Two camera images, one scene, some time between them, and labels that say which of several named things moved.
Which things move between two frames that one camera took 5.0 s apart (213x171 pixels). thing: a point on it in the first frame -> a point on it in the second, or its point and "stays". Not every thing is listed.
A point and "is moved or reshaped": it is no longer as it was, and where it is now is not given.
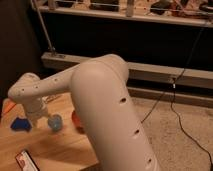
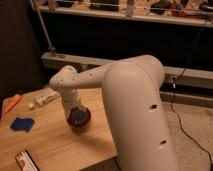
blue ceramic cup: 55,122 is moved or reshaped
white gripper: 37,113 -> 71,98
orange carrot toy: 9,107 stays
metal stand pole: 44,28 stays
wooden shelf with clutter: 182,12 stays
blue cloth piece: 21,123 stays
